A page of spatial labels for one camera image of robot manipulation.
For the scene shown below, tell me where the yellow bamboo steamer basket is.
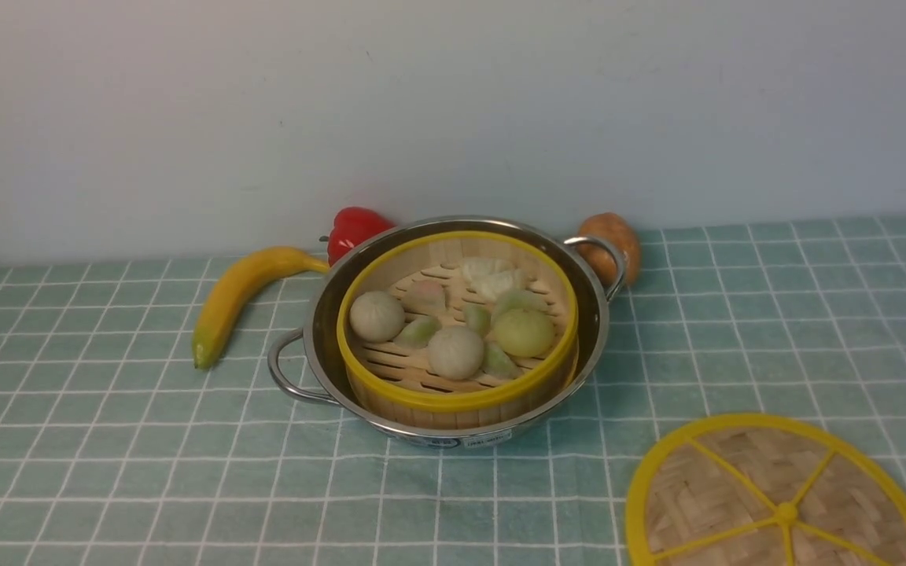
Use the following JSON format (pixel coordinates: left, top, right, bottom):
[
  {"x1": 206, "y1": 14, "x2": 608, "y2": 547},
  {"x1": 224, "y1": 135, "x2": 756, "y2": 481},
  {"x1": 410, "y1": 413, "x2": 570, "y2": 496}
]
[{"x1": 337, "y1": 230, "x2": 579, "y2": 430}]

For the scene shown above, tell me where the yellow woven steamer lid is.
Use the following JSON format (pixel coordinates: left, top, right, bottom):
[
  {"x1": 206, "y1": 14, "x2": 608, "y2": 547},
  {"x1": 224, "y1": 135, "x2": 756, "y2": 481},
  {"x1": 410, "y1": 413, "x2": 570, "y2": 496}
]
[{"x1": 624, "y1": 413, "x2": 906, "y2": 565}]

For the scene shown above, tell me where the stainless steel pot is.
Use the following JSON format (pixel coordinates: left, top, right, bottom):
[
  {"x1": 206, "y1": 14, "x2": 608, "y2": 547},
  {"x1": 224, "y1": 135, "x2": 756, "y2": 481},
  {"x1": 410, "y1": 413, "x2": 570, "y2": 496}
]
[{"x1": 267, "y1": 215, "x2": 625, "y2": 449}]

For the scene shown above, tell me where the pink dumpling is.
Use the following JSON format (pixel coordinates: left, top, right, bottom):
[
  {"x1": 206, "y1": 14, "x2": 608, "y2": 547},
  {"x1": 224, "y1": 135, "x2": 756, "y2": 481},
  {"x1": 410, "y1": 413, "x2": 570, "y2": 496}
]
[{"x1": 400, "y1": 280, "x2": 448, "y2": 316}]

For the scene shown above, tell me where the white dumpling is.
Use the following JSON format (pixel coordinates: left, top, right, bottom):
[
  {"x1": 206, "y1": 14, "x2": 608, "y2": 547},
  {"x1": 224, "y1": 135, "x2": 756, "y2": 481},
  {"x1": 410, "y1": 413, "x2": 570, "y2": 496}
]
[
  {"x1": 470, "y1": 269, "x2": 531, "y2": 303},
  {"x1": 460, "y1": 255, "x2": 514, "y2": 285}
]

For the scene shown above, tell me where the green dumpling small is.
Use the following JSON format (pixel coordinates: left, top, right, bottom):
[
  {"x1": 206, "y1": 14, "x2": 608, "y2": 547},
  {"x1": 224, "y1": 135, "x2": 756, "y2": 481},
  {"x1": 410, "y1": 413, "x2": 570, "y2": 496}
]
[{"x1": 462, "y1": 303, "x2": 492, "y2": 338}]

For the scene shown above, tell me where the green dumpling lower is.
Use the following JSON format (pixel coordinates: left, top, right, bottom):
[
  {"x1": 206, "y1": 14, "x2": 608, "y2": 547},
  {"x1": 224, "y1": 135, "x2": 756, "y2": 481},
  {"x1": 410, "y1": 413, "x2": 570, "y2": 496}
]
[{"x1": 392, "y1": 315, "x2": 443, "y2": 351}]

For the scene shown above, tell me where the beige round bun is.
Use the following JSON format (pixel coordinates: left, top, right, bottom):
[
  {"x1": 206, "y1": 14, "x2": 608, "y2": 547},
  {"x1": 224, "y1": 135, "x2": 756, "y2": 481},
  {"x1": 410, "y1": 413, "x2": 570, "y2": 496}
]
[
  {"x1": 348, "y1": 291, "x2": 406, "y2": 344},
  {"x1": 425, "y1": 326, "x2": 485, "y2": 382}
]

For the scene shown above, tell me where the beige round bun front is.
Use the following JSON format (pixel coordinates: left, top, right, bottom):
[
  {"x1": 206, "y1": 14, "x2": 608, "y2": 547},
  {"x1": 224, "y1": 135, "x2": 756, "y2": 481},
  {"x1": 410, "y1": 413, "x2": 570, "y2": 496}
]
[{"x1": 348, "y1": 291, "x2": 406, "y2": 344}]

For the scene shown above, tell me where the yellow-green round bun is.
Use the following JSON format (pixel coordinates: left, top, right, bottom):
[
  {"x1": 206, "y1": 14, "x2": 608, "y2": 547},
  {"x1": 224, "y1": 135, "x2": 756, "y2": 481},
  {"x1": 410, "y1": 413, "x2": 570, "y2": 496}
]
[{"x1": 492, "y1": 308, "x2": 556, "y2": 358}]

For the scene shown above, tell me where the green dumpling right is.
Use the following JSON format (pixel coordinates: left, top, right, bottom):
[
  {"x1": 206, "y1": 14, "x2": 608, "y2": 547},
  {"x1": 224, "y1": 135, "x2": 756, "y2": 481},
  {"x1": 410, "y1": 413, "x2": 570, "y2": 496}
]
[{"x1": 481, "y1": 341, "x2": 522, "y2": 380}]

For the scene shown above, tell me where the red toy bell pepper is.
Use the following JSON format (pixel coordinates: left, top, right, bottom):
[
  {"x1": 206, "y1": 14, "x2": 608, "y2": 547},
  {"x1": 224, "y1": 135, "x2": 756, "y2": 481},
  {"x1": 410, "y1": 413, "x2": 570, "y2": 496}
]
[{"x1": 320, "y1": 207, "x2": 396, "y2": 266}]

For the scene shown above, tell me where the brown toy potato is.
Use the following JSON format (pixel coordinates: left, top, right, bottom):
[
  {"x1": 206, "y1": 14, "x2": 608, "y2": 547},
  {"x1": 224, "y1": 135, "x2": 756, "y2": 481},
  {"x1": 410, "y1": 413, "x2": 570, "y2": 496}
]
[{"x1": 576, "y1": 211, "x2": 643, "y2": 287}]

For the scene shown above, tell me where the yellow toy banana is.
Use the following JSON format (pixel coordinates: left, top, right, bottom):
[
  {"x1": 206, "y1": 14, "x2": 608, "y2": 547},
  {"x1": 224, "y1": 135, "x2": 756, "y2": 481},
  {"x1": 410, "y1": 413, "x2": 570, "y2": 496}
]
[{"x1": 191, "y1": 246, "x2": 330, "y2": 370}]

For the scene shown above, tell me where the green checkered tablecloth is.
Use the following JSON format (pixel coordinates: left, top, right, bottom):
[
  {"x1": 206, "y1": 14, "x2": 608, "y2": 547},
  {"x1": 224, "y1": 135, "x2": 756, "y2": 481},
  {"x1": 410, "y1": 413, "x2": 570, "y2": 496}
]
[{"x1": 0, "y1": 216, "x2": 906, "y2": 565}]

